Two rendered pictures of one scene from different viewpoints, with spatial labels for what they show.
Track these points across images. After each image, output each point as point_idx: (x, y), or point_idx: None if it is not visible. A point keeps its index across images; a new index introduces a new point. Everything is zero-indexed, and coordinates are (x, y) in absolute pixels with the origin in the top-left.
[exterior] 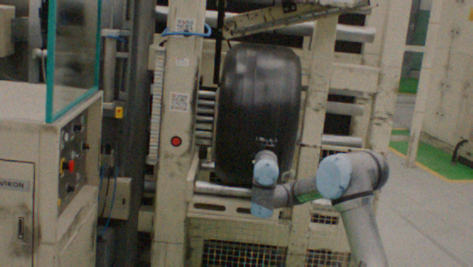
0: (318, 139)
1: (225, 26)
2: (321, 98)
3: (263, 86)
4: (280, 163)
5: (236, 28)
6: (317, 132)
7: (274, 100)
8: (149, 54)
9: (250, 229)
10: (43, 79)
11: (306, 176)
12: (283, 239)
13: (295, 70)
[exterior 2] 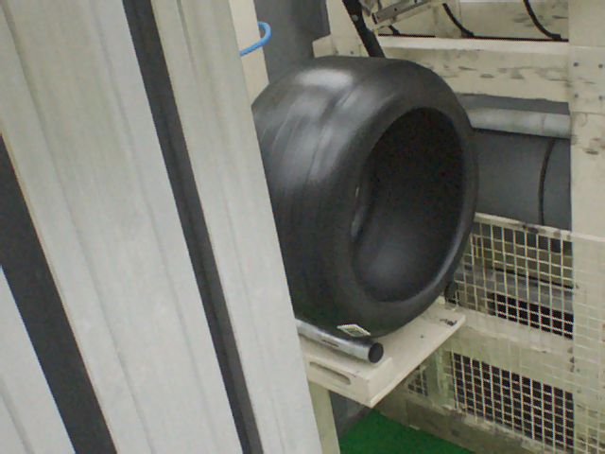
0: (603, 211)
1: (365, 8)
2: (597, 128)
3: (266, 168)
4: (319, 312)
5: (381, 9)
6: (598, 196)
7: (276, 197)
8: (315, 56)
9: (474, 359)
10: None
11: (588, 276)
12: (562, 378)
13: (335, 130)
